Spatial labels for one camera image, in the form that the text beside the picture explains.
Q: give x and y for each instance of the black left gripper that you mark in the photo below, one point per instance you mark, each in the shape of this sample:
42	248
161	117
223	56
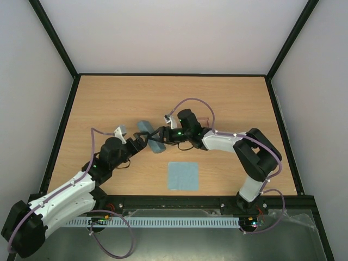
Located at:
135	148

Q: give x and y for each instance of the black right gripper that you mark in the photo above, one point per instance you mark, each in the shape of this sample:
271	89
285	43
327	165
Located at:
163	133

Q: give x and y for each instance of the blue-grey glasses case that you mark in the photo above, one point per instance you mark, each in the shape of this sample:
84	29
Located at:
155	146

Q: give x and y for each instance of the light blue cleaning cloth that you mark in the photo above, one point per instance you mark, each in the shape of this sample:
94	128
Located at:
182	176

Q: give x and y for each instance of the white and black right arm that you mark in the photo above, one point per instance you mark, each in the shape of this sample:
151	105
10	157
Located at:
259	157

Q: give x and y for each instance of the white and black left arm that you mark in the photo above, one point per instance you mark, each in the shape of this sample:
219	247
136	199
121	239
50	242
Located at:
28	225

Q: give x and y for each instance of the pink transparent sunglasses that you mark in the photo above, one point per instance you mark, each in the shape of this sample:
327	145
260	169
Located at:
204	121

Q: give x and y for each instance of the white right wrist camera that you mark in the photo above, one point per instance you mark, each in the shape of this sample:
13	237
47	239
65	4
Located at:
170	121

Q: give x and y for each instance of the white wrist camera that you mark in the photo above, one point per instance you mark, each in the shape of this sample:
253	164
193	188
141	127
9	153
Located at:
170	121
120	133

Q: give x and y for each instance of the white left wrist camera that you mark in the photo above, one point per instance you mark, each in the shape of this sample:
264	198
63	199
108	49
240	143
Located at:
120	133

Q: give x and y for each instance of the light blue slotted cable duct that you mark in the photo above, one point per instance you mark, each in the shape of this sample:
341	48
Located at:
157	222

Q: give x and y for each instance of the black left corner frame post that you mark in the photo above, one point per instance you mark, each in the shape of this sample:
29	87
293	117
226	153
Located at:
51	32

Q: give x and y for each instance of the black corner frame post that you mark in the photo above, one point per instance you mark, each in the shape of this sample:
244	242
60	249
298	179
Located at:
51	32
294	33

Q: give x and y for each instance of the black front mounting rail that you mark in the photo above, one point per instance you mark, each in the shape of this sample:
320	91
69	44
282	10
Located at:
174	202

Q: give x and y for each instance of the black right corner frame post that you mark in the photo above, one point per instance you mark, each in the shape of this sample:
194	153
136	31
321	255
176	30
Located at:
294	33

